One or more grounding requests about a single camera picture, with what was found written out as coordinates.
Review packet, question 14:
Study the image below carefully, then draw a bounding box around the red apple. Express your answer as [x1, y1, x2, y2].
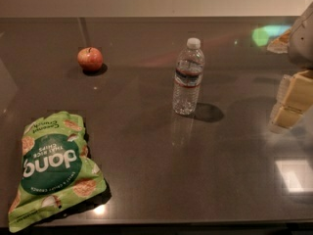
[77, 47, 103, 71]

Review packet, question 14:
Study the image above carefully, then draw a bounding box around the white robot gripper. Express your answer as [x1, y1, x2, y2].
[268, 2, 313, 133]

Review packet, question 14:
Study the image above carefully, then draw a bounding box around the clear plastic water bottle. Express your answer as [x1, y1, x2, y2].
[172, 38, 205, 116]

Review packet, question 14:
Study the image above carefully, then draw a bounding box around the green rice chips bag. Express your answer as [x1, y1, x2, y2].
[8, 112, 108, 233]

